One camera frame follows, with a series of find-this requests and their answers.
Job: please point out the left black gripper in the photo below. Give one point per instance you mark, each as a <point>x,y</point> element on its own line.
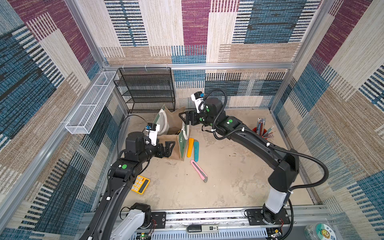
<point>167,152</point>

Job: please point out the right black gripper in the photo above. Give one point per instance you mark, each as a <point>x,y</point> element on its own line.
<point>190,117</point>

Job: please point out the green Christmas burlap tote bag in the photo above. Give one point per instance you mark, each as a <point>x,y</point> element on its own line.
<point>172,128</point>

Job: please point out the yellow utility knife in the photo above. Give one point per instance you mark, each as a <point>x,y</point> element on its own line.
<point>190,147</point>

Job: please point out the teal utility knife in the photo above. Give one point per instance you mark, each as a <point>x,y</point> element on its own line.
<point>196,150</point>

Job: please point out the pink grey utility knife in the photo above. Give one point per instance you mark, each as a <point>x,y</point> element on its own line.
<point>199,170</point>

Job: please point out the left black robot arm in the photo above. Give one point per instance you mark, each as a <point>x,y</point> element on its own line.
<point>122,176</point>

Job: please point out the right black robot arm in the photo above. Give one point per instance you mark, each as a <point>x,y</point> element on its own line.
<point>210,113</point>

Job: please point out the yellow calculator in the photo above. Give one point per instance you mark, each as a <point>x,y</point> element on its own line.
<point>140,185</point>

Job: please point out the red pencil cup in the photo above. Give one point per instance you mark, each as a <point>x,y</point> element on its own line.
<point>260,131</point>

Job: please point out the pencils in cup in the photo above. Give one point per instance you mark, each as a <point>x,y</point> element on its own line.
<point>262,124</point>

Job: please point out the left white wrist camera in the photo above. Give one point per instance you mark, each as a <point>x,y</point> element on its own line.
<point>153,130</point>

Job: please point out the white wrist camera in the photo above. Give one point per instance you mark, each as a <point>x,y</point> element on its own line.
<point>198,99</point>
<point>153,130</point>

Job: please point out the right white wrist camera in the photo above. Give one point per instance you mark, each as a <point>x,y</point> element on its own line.
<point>198,99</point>

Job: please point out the black wire mesh shelf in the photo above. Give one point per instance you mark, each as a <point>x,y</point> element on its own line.
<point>146,90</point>

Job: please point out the white wire mesh basket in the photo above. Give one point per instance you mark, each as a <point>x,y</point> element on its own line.
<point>89,110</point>

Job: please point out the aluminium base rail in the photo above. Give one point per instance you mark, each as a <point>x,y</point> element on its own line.
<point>224,224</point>

